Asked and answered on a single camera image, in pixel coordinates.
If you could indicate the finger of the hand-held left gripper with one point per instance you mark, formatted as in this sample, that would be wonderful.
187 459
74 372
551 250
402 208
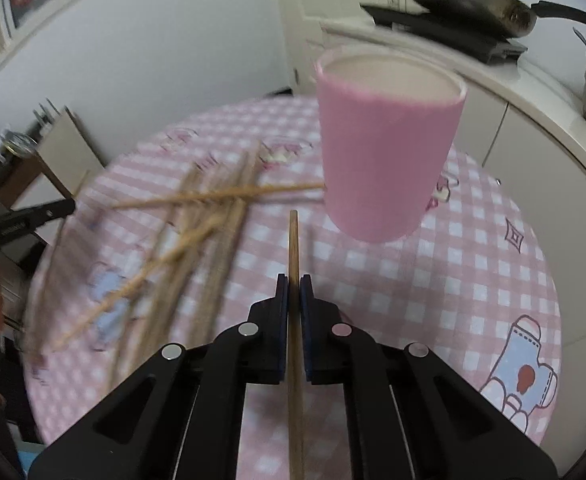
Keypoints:
33 215

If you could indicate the pink cup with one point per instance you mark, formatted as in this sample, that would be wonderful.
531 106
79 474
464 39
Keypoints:
383 150

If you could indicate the pink checked tablecloth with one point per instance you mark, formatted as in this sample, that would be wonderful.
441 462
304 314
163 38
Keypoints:
448 280

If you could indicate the single bamboo chopstick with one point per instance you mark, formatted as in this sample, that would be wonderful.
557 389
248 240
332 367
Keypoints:
293 240

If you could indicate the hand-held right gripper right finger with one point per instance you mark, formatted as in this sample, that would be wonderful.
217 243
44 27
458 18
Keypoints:
307 330

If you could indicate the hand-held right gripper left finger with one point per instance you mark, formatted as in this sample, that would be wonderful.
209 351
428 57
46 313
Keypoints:
282 330

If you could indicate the bunch of bamboo chopsticks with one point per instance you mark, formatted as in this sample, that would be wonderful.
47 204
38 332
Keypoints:
233 192

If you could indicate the white side cabinet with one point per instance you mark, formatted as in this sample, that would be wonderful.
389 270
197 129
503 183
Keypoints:
68 150

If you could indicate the black induction cooker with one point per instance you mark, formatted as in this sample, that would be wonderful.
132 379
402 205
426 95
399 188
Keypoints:
478 42

